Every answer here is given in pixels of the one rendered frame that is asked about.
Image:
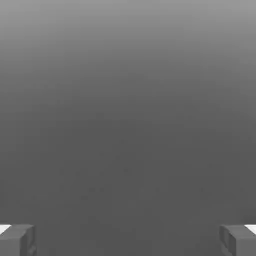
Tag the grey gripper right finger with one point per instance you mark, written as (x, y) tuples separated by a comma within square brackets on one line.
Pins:
[(240, 240)]

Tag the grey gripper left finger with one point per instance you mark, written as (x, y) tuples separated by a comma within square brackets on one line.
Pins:
[(16, 240)]

